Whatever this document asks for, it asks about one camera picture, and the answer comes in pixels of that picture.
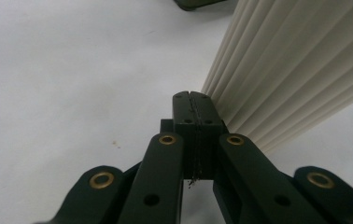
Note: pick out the cream pump bottle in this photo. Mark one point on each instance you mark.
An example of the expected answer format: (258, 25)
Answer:
(289, 68)

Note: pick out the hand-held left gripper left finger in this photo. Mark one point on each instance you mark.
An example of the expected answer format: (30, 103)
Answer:
(182, 124)

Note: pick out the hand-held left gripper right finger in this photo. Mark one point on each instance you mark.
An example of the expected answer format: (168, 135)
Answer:
(208, 130)

